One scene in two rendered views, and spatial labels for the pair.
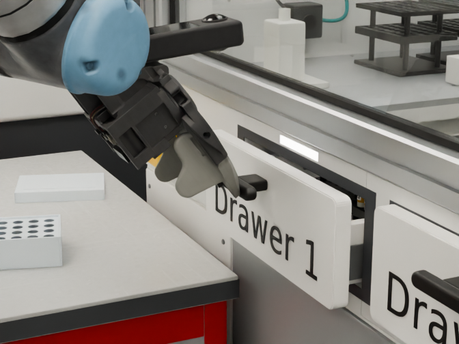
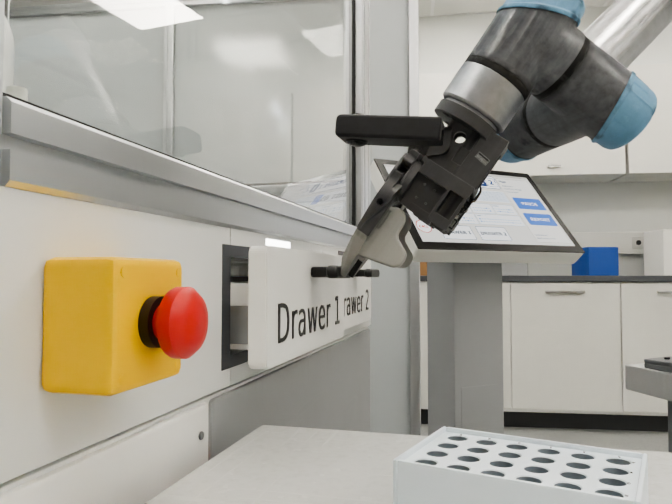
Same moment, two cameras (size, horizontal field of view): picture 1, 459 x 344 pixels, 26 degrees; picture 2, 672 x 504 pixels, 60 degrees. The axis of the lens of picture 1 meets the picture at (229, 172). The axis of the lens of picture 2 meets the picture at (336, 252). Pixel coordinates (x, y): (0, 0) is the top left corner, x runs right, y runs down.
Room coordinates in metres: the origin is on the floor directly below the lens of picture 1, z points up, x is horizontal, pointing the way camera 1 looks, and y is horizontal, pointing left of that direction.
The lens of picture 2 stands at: (1.47, 0.40, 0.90)
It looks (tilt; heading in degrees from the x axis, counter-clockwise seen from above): 2 degrees up; 220
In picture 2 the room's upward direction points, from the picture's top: straight up
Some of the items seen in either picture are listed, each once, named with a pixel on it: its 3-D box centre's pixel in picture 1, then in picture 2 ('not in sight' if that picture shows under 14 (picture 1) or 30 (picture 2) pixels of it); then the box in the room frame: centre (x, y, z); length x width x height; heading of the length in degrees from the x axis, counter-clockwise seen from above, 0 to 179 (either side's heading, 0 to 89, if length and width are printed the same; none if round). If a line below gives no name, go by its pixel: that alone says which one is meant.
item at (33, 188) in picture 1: (61, 187); not in sight; (1.40, 0.25, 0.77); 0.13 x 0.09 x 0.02; 97
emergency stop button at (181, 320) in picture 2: not in sight; (174, 322); (1.27, 0.12, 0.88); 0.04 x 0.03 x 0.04; 25
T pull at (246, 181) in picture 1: (246, 183); (329, 272); (0.97, -0.02, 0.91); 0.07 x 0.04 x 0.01; 25
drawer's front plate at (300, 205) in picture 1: (269, 209); (306, 300); (0.98, -0.04, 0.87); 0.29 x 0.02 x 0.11; 25
